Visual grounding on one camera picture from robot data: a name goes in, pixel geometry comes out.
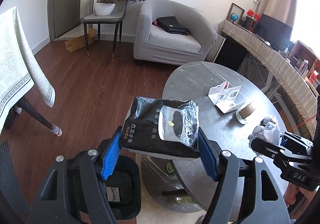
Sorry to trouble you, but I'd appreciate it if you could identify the white paper ball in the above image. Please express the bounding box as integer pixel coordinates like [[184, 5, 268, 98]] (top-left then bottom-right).
[[248, 115, 280, 148]]

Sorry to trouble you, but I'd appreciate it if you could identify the black rice bag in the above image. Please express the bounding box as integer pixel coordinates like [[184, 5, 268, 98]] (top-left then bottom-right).
[[119, 96, 200, 161]]

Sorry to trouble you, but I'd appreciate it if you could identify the brown cardboard tape roll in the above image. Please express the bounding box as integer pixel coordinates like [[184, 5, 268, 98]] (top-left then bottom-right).
[[235, 103, 255, 125]]

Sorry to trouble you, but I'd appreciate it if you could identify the clear plastic cup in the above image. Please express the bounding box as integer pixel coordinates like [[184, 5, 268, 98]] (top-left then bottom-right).
[[158, 106, 193, 143]]

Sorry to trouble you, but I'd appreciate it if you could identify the white torn paper box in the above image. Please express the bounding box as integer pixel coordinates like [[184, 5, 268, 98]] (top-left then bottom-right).
[[208, 81, 245, 114]]

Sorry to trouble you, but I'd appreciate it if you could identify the dark green trash bin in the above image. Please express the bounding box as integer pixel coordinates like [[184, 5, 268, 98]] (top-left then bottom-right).
[[72, 150, 142, 221]]

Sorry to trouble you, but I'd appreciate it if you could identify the beige fringed tablecloth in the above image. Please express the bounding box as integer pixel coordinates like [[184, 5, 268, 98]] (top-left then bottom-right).
[[219, 20, 317, 136]]

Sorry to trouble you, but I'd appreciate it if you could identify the wooden bookshelf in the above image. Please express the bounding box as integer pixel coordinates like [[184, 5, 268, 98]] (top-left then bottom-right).
[[289, 40, 319, 94]]

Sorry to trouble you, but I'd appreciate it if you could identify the black table leg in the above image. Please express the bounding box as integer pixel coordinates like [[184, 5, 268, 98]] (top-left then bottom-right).
[[17, 96, 62, 136]]

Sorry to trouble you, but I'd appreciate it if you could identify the black monitor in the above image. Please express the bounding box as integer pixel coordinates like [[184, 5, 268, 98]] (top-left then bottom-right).
[[254, 14, 294, 51]]

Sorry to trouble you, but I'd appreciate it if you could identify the cardboard box on floor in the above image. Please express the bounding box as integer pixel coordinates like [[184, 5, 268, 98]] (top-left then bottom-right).
[[65, 28, 95, 52]]

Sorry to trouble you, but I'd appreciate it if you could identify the grey armchair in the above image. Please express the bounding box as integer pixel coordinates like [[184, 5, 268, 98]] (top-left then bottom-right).
[[133, 0, 217, 65]]

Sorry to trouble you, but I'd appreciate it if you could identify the small blue globe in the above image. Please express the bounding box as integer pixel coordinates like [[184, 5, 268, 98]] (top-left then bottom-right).
[[230, 13, 239, 23]]

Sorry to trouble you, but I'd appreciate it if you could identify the black handbag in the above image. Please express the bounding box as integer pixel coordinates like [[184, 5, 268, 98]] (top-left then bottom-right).
[[152, 16, 190, 36]]

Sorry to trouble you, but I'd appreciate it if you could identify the potted green plant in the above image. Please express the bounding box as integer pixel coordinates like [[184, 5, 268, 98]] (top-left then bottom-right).
[[94, 0, 145, 16]]

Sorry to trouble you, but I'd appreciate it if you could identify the grey side chair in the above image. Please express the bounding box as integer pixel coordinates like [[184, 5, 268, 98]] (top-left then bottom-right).
[[81, 1, 127, 59]]

